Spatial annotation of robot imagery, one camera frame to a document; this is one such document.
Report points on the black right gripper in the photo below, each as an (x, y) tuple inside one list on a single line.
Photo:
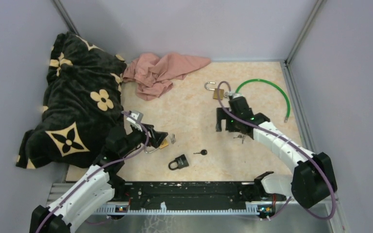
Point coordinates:
[(222, 114)]

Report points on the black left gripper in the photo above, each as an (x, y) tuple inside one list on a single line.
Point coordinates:
[(157, 137)]

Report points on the long-shackle brass padlock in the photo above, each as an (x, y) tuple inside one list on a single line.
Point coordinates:
[(164, 144)]

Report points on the small silver key pair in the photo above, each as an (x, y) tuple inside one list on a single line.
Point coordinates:
[(172, 138)]

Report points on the black padlock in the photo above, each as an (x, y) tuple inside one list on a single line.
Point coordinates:
[(178, 163)]

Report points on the black-head key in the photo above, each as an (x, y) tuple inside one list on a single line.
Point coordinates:
[(202, 152)]

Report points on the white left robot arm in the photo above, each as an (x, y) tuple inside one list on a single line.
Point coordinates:
[(100, 183)]

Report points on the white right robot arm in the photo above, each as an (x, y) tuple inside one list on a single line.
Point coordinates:
[(312, 178)]

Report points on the small brass padlock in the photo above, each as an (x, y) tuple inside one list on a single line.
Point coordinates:
[(217, 93)]

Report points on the pink crumpled cloth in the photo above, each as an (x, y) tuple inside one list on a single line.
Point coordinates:
[(154, 74)]

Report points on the black floral plush blanket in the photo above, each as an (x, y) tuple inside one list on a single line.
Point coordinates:
[(81, 103)]

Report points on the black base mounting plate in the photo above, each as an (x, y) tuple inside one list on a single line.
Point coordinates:
[(195, 198)]

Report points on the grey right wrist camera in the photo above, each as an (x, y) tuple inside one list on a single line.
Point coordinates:
[(233, 95)]

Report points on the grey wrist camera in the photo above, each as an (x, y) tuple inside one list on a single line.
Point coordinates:
[(134, 118), (233, 95)]

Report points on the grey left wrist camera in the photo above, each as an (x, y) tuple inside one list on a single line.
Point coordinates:
[(134, 118)]

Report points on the green cable lock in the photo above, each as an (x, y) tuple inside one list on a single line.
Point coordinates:
[(273, 85)]

